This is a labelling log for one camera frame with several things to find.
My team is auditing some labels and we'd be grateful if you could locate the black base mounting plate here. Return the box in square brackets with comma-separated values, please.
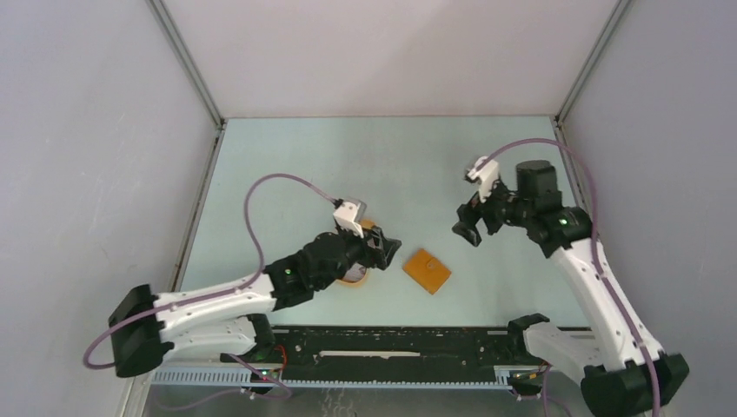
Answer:
[241, 325, 544, 384]

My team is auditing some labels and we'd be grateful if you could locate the orange leather card holder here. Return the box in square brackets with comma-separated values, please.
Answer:
[402, 248, 451, 295]

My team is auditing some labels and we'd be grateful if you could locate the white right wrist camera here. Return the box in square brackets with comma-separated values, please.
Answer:
[463, 156, 500, 202]

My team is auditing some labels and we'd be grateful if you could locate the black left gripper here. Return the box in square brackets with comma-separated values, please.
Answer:
[315, 222, 401, 290]

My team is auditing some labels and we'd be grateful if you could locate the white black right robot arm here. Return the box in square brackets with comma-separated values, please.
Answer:
[452, 157, 690, 416]

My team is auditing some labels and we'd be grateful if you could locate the white slotted cable duct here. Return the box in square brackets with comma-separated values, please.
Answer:
[150, 367, 514, 390]

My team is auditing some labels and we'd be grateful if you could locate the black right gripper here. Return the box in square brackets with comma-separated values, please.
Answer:
[452, 174, 533, 247]

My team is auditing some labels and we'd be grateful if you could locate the beige oval plastic tray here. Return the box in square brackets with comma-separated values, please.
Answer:
[335, 218, 378, 288]

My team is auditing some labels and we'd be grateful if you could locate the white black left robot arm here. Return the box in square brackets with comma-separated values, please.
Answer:
[109, 226, 402, 378]

